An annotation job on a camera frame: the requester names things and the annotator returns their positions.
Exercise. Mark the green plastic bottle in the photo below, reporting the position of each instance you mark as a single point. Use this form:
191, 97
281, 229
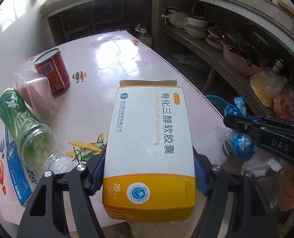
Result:
20, 119

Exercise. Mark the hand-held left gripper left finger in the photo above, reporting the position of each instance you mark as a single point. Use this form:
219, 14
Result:
97, 176

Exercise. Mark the red-capped oil bottle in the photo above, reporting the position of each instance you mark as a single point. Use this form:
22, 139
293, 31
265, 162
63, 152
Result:
144, 38

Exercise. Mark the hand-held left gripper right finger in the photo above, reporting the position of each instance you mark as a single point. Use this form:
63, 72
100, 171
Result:
199, 176

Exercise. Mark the yellow filled plastic bag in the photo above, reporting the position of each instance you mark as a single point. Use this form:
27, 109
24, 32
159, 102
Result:
263, 89

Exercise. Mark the white and orange medicine box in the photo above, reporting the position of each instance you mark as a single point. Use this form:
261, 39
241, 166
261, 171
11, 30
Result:
149, 129

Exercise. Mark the perforated metal shelf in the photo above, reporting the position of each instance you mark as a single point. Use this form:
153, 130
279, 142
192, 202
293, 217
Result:
221, 64

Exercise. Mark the clear plastic cup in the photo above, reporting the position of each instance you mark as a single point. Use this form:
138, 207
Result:
35, 91

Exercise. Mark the stack of plates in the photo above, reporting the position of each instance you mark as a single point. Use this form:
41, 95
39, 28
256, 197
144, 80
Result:
215, 39

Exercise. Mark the white plastic bag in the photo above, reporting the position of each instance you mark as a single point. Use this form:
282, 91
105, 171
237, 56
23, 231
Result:
176, 18

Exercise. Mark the pink checked printed tablecloth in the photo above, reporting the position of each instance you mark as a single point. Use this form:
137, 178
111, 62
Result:
107, 62

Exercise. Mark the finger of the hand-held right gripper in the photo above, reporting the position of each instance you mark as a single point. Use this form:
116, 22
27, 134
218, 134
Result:
273, 136

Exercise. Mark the pink basin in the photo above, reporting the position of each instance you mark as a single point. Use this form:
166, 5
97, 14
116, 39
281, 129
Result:
238, 63

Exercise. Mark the blue toothpaste box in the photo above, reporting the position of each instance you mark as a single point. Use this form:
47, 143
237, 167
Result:
15, 173

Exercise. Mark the blue plastic bag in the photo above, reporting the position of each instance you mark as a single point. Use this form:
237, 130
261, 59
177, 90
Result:
243, 145

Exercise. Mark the red can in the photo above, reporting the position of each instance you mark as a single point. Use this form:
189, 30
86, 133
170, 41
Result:
55, 74

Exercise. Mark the blue plastic basket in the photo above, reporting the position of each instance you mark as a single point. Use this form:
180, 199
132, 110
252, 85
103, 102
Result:
215, 101

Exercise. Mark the person's right hand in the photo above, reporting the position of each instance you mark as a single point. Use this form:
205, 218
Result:
289, 188

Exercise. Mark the stack of white bowls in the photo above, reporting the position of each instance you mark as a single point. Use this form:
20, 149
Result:
196, 27

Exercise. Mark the white crumpled paper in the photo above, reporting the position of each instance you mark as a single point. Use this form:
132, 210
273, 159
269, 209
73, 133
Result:
189, 60
258, 164

